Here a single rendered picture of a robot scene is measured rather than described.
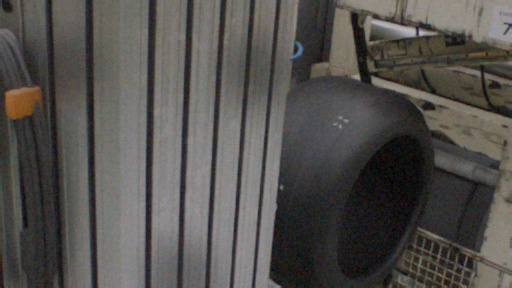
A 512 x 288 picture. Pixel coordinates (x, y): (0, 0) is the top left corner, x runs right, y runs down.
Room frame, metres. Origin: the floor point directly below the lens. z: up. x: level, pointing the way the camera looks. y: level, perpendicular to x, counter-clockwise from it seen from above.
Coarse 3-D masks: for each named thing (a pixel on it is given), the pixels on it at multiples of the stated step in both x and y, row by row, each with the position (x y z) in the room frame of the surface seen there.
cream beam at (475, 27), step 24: (336, 0) 1.99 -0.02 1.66; (360, 0) 1.94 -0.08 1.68; (384, 0) 1.89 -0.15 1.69; (408, 0) 1.85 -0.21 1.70; (432, 0) 1.81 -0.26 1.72; (456, 0) 1.76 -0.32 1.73; (480, 0) 1.73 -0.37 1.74; (504, 0) 1.69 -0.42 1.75; (408, 24) 1.85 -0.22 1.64; (432, 24) 1.80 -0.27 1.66; (456, 24) 1.76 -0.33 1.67; (480, 24) 1.72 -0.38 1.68; (504, 48) 1.68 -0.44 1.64
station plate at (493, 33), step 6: (498, 6) 1.69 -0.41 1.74; (498, 12) 1.69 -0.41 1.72; (504, 12) 1.68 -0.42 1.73; (510, 12) 1.67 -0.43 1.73; (492, 18) 1.70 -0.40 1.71; (498, 18) 1.69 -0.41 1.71; (504, 18) 1.68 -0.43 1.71; (510, 18) 1.67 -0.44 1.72; (492, 24) 1.70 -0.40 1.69; (498, 24) 1.69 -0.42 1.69; (504, 24) 1.68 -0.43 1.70; (510, 24) 1.67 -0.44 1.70; (492, 30) 1.70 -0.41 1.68; (498, 30) 1.69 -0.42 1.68; (504, 30) 1.68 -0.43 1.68; (510, 30) 1.67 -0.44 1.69; (492, 36) 1.69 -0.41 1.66; (498, 36) 1.68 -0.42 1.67; (504, 36) 1.68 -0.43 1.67; (510, 36) 1.67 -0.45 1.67
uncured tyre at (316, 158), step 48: (288, 96) 1.67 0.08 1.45; (336, 96) 1.64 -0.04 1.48; (384, 96) 1.66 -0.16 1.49; (288, 144) 1.53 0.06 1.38; (336, 144) 1.50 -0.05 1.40; (384, 144) 1.58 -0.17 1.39; (432, 144) 1.80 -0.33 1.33; (288, 192) 1.46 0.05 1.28; (336, 192) 1.45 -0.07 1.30; (384, 192) 1.94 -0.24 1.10; (288, 240) 1.43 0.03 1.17; (336, 240) 1.46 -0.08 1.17; (384, 240) 1.84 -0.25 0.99
